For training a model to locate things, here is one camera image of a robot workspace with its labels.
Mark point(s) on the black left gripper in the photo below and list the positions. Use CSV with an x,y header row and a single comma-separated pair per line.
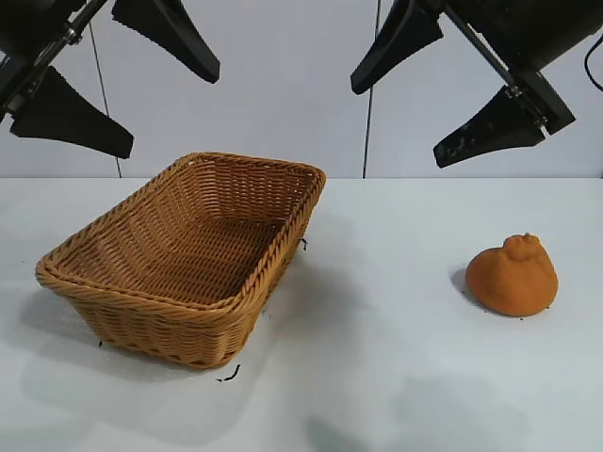
x,y
28,28

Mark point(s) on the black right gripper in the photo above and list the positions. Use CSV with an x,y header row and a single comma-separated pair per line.
x,y
532,28

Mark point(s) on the brown woven wicker basket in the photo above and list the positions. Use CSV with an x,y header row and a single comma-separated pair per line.
x,y
188,245

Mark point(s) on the bumpy orange fruit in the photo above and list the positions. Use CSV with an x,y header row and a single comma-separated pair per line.
x,y
509,282

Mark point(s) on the small black curved scrap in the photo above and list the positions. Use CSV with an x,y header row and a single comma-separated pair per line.
x,y
234,373

